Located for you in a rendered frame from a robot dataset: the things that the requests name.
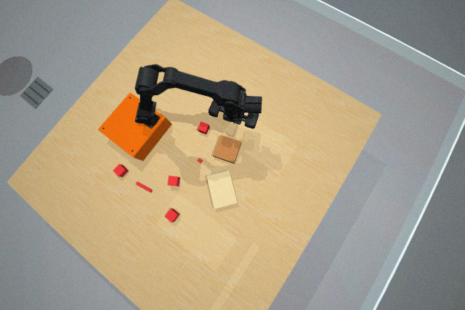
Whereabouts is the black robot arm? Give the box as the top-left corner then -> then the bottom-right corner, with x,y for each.
134,64 -> 262,129

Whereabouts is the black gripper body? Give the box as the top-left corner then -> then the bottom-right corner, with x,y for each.
209,100 -> 259,129

